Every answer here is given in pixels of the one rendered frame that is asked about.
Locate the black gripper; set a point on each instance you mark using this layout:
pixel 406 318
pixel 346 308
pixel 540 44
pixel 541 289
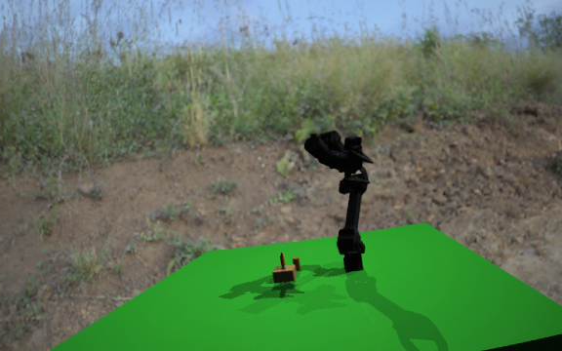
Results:
pixel 344 163

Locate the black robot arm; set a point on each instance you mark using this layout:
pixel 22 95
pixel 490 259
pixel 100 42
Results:
pixel 349 240

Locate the tan square block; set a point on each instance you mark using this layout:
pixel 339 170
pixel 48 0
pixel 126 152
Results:
pixel 284 275

